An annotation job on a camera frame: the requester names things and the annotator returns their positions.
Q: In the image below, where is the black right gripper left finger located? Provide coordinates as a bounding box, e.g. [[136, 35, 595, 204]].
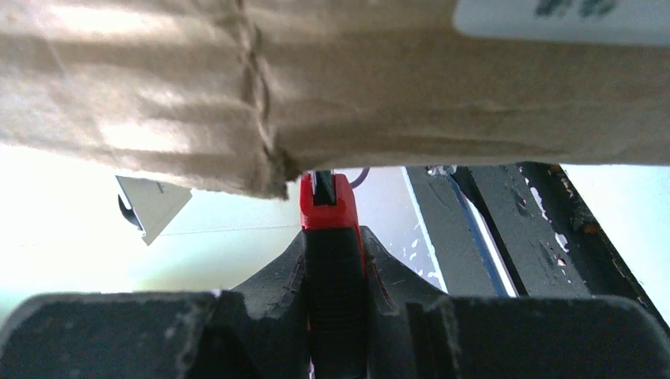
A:
[[1, 234, 309, 378]]

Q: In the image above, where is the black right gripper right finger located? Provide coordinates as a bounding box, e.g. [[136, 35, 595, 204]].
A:
[[361, 227, 669, 378]]

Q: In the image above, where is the red black utility knife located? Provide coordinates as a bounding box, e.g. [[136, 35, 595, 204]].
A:
[[299, 171, 367, 378]]

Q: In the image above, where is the brown cardboard express box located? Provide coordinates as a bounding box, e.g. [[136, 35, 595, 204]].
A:
[[1, 1, 669, 197]]

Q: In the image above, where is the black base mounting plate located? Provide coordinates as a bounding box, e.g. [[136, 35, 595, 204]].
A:
[[406, 163, 668, 326]]

